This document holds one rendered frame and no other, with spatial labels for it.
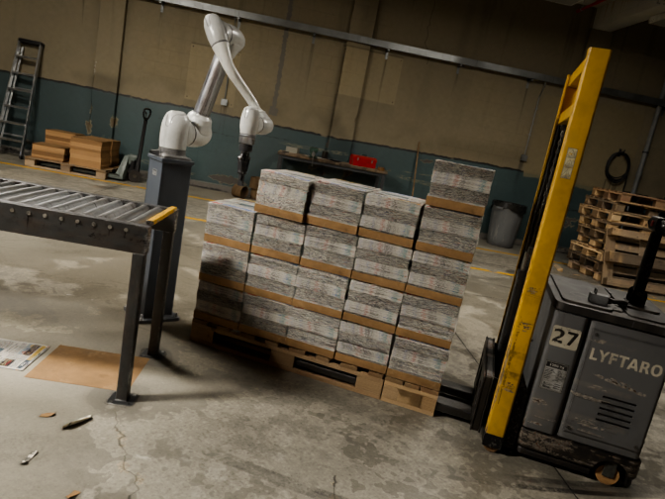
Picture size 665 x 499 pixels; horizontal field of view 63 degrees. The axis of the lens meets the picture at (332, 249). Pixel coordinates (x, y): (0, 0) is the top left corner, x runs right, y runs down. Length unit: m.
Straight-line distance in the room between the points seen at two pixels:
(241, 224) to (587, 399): 1.91
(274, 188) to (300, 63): 6.84
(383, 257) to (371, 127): 6.98
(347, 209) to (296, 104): 6.89
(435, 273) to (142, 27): 8.07
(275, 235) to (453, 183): 0.98
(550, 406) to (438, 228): 0.97
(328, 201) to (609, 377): 1.55
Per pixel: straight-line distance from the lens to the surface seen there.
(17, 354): 3.08
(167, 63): 9.92
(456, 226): 2.72
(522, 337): 2.63
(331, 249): 2.86
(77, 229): 2.47
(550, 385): 2.75
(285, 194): 2.89
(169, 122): 3.36
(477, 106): 10.06
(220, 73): 3.48
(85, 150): 9.16
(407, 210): 2.74
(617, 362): 2.74
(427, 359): 2.89
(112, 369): 2.94
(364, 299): 2.86
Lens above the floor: 1.31
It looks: 12 degrees down
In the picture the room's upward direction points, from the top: 11 degrees clockwise
